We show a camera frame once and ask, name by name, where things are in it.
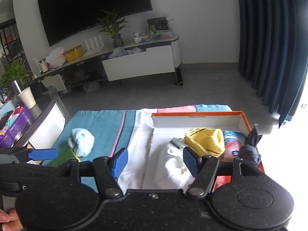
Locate white face mask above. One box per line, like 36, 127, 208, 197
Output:
154, 138, 194, 191

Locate yellow striped cloth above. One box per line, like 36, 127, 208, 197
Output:
184, 127, 225, 158

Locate colourful Vinda tissue pack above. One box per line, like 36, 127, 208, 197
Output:
222, 130, 245, 162

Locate dark navy sock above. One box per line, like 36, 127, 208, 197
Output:
238, 124, 262, 167

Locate person's left hand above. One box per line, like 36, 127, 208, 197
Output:
0, 209, 23, 231

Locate round side table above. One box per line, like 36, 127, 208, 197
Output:
1, 86, 71, 149

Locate green yellow sponge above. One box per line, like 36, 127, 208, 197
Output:
47, 146, 80, 167

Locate purple box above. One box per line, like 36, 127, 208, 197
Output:
1, 107, 32, 148

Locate blue towel mat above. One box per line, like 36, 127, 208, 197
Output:
41, 104, 234, 193

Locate orange white cardboard box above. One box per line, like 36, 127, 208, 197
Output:
142, 111, 252, 189

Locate light blue knitted item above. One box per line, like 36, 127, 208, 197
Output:
68, 128, 95, 157

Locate white paper cup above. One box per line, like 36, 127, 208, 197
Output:
18, 87, 36, 109

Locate left green plant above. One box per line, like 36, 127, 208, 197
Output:
1, 59, 31, 95

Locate white plastic bag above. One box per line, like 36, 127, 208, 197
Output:
45, 47, 66, 69

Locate yellow box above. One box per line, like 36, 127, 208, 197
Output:
64, 45, 84, 62

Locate white TV cabinet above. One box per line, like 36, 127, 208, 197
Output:
32, 34, 183, 90

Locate white router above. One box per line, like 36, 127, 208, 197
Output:
84, 35, 104, 56

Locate potted plant in vase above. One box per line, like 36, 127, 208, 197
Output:
98, 10, 128, 48

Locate green black picture box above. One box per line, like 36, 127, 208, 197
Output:
147, 17, 169, 32

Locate black television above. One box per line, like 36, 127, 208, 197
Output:
38, 0, 152, 46

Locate dark blue curtain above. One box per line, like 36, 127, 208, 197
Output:
238, 0, 307, 125

